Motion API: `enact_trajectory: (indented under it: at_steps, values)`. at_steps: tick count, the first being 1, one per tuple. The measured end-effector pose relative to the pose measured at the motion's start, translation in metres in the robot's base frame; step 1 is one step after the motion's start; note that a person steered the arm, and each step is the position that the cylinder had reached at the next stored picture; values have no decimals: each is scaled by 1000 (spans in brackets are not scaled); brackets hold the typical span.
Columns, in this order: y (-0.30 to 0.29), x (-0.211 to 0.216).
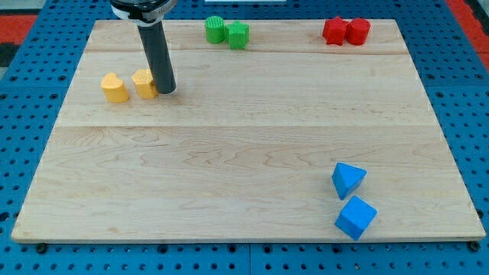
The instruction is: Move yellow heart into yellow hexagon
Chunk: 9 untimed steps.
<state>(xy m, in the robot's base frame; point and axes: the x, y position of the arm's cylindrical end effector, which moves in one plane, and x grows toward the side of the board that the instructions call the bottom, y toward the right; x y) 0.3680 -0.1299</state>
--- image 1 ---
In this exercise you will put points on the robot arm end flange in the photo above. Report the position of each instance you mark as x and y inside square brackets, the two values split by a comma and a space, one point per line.
[143, 13]

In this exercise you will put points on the yellow hexagon block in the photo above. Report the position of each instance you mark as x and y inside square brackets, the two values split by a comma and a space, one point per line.
[144, 84]

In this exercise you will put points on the yellow heart block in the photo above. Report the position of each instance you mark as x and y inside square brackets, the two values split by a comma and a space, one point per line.
[114, 89]

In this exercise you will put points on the light wooden board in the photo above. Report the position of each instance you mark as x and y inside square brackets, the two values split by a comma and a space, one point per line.
[243, 150]

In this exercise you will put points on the green star block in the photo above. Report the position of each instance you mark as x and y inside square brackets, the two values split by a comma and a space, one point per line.
[236, 35]

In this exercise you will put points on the blue triangle block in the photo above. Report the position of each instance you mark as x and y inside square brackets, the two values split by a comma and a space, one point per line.
[347, 178]

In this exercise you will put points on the green cylinder block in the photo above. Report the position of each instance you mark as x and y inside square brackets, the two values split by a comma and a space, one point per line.
[214, 26]

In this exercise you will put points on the blue cube block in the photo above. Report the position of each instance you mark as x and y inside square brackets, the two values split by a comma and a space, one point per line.
[355, 217]

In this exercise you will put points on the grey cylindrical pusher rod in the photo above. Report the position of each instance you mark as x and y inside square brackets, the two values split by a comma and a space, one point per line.
[158, 57]

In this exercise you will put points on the red star block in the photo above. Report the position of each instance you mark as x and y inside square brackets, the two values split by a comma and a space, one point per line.
[335, 30]

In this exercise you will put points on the red cylinder block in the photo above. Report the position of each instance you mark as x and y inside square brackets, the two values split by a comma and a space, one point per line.
[358, 30]

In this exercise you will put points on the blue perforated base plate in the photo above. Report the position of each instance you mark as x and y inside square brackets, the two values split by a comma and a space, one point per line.
[38, 77]

